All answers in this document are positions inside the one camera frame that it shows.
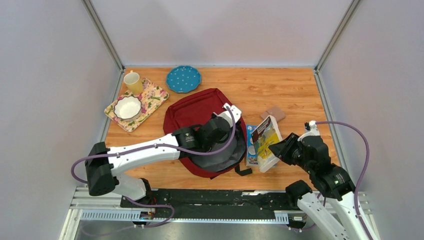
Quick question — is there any yellow illustrated book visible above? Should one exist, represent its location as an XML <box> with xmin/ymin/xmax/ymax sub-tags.
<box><xmin>251</xmin><ymin>115</ymin><xmax>283</xmax><ymax>173</ymax></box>

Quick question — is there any brown leather wallet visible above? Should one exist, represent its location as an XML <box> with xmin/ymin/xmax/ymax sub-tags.
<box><xmin>260</xmin><ymin>106</ymin><xmax>286</xmax><ymax>123</ymax></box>

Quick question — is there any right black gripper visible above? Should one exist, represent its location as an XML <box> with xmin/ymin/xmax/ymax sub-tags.
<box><xmin>267</xmin><ymin>132</ymin><xmax>314</xmax><ymax>174</ymax></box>

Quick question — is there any red backpack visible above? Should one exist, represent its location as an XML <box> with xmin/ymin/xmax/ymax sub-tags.
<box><xmin>163</xmin><ymin>88</ymin><xmax>253</xmax><ymax>179</ymax></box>

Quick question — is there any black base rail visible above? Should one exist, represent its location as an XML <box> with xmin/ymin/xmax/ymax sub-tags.
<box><xmin>139</xmin><ymin>188</ymin><xmax>308</xmax><ymax>229</ymax></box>

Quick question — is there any blue comic book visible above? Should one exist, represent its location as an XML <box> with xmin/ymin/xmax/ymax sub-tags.
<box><xmin>245</xmin><ymin>124</ymin><xmax>259</xmax><ymax>167</ymax></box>

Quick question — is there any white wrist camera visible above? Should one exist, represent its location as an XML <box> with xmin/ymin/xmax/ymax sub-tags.
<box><xmin>219</xmin><ymin>103</ymin><xmax>242</xmax><ymax>128</ymax></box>
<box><xmin>298</xmin><ymin>120</ymin><xmax>321</xmax><ymax>142</ymax></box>

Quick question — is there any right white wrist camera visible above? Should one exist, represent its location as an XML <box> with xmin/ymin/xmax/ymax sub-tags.
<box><xmin>298</xmin><ymin>120</ymin><xmax>321</xmax><ymax>142</ymax></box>

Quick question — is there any yellow mug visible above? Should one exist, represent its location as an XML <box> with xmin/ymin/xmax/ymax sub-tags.
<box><xmin>123</xmin><ymin>70</ymin><xmax>144</xmax><ymax>95</ymax></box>

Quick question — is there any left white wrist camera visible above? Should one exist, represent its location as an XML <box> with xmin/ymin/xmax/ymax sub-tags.
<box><xmin>219</xmin><ymin>103</ymin><xmax>242</xmax><ymax>128</ymax></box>

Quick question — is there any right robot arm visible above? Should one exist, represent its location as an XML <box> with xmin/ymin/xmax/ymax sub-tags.
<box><xmin>269</xmin><ymin>133</ymin><xmax>378</xmax><ymax>240</ymax></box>

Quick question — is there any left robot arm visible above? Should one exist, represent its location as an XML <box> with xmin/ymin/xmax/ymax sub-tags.
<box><xmin>83</xmin><ymin>111</ymin><xmax>241</xmax><ymax>208</ymax></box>

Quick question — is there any white scalloped bowl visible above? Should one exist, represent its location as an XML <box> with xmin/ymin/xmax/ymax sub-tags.
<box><xmin>113</xmin><ymin>96</ymin><xmax>142</xmax><ymax>121</ymax></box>

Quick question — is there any blue polka dot plate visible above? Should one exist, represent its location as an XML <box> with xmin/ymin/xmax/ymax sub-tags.
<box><xmin>165</xmin><ymin>65</ymin><xmax>202</xmax><ymax>93</ymax></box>

